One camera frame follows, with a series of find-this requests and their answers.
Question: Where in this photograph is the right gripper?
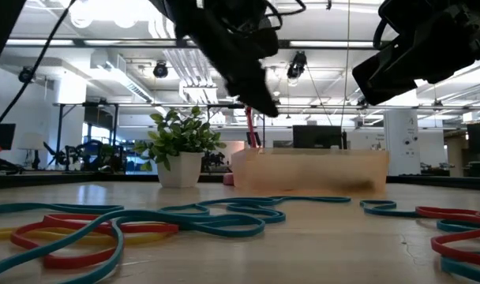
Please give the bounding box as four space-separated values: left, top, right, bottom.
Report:
351 0 480 107

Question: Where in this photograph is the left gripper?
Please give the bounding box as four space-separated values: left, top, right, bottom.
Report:
148 0 281 118

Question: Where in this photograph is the teal rubber band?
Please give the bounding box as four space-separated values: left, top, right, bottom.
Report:
0 208 267 284
0 202 126 216
359 199 422 219
226 200 287 225
436 219 480 284
159 196 352 216

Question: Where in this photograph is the red rubber band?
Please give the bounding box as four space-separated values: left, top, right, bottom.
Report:
9 213 181 270
414 205 480 268

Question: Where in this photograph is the orange translucent plastic bin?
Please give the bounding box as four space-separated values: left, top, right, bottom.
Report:
231 148 390 197

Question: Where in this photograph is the yellow rubber band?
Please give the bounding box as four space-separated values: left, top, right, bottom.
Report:
0 226 171 246

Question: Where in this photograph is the black ceiling spotlight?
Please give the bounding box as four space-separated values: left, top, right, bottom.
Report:
152 61 170 80
18 65 36 84
286 50 308 80

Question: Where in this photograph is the white round column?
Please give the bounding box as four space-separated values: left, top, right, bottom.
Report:
383 108 421 177

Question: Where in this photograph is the green plant white pot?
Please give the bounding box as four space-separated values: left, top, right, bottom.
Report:
132 105 227 189

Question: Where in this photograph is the white shade lamp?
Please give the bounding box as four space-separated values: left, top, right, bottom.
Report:
17 132 46 170

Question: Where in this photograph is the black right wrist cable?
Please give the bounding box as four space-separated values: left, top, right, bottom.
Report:
372 18 388 51

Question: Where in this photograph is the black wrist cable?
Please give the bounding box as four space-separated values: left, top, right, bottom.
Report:
372 18 388 51
263 0 307 31

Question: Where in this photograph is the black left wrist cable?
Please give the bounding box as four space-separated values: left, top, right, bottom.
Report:
263 0 307 31

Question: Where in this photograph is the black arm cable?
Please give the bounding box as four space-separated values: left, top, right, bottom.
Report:
0 0 78 133

